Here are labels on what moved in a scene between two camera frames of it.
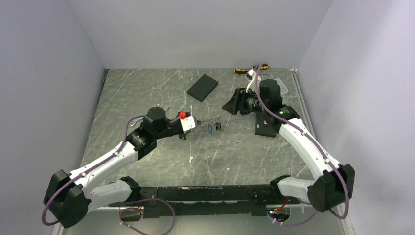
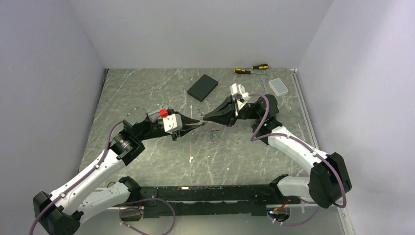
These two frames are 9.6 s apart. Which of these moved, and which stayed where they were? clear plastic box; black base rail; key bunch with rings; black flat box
Moved: key bunch with rings
Stayed: clear plastic box; black base rail; black flat box
